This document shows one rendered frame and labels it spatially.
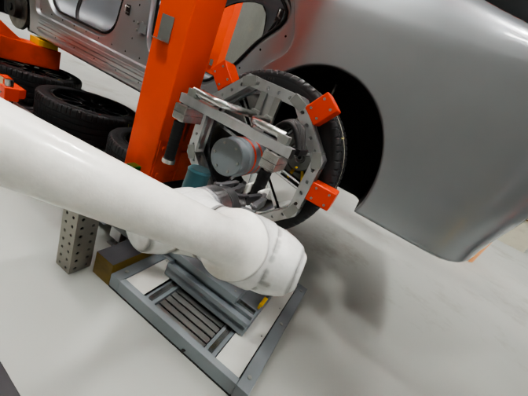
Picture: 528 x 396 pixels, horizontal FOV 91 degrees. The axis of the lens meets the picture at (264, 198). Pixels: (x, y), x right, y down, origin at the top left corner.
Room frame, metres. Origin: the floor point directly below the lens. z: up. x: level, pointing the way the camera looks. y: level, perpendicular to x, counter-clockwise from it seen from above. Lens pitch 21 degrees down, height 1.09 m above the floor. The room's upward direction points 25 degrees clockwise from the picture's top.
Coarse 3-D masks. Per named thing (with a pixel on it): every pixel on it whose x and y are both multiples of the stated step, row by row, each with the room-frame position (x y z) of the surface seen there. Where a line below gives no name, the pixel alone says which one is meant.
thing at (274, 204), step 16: (256, 96) 1.12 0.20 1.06; (224, 128) 1.13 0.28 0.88; (288, 128) 1.05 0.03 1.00; (208, 144) 1.12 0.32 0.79; (208, 160) 1.11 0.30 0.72; (224, 176) 1.17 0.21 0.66; (240, 176) 1.30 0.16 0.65; (256, 176) 1.06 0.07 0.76; (288, 176) 1.02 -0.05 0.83; (272, 192) 1.03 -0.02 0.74; (272, 208) 1.05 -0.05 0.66
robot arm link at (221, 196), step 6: (204, 186) 0.50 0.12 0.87; (210, 186) 0.50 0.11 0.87; (216, 186) 0.51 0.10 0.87; (210, 192) 0.47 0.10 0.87; (216, 192) 0.48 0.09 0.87; (222, 192) 0.50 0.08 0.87; (216, 198) 0.47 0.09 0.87; (222, 198) 0.49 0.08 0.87; (228, 198) 0.50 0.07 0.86; (222, 204) 0.48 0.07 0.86; (228, 204) 0.49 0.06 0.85
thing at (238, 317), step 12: (168, 264) 1.05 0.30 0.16; (180, 264) 1.09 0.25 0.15; (168, 276) 1.04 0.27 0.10; (180, 276) 1.02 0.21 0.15; (192, 276) 1.06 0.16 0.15; (192, 288) 0.99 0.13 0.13; (204, 288) 1.01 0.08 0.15; (204, 300) 0.97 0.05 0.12; (216, 300) 0.95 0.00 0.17; (228, 300) 0.99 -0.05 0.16; (240, 300) 1.00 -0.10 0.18; (252, 300) 1.08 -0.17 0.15; (264, 300) 1.07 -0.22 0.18; (216, 312) 0.94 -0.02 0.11; (228, 312) 0.93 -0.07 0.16; (240, 312) 0.96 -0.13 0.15; (252, 312) 0.97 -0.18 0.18; (228, 324) 0.92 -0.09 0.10; (240, 324) 0.90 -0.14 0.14
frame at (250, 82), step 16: (240, 80) 1.01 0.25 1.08; (256, 80) 0.99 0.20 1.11; (224, 96) 1.02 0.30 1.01; (240, 96) 1.06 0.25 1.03; (272, 96) 0.97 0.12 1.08; (288, 96) 0.95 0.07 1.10; (304, 112) 0.93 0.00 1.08; (208, 128) 1.08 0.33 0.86; (192, 144) 1.05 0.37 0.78; (320, 144) 0.94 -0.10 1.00; (192, 160) 1.04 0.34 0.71; (320, 160) 0.89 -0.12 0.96; (304, 176) 0.90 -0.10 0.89; (304, 192) 0.89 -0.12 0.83; (288, 208) 0.89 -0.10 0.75
